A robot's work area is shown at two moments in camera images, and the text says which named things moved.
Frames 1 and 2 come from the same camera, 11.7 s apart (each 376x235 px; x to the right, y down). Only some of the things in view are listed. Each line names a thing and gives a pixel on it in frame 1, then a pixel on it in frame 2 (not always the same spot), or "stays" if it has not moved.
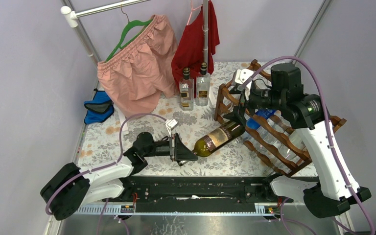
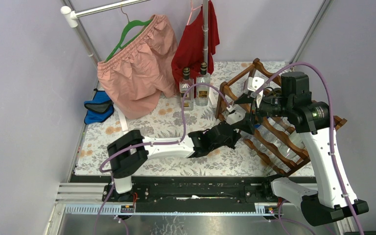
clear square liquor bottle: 186,85 stays
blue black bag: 99,109 stays
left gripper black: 178,152 to 234,135
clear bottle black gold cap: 203,86 stays
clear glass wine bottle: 292,134 to 287,151
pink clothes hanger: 192,10 stays
